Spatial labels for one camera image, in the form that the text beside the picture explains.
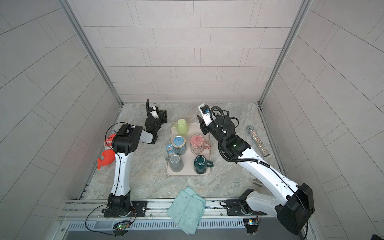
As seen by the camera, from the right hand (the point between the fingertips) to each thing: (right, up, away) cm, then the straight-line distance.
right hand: (201, 112), depth 71 cm
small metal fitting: (+30, -37, +7) cm, 48 cm away
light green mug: (-12, -9, +23) cm, 27 cm away
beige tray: (-6, -27, +18) cm, 33 cm away
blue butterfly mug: (-12, -19, +11) cm, 25 cm away
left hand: (-23, +3, +35) cm, 42 cm away
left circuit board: (-34, -49, -7) cm, 60 cm away
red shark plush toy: (-52, -23, +13) cm, 59 cm away
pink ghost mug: (-2, -18, +12) cm, 21 cm away
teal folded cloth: (-7, -46, -1) cm, 47 cm away
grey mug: (-13, -27, +6) cm, 30 cm away
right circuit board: (+23, -52, -3) cm, 57 cm away
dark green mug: (0, -27, +4) cm, 27 cm away
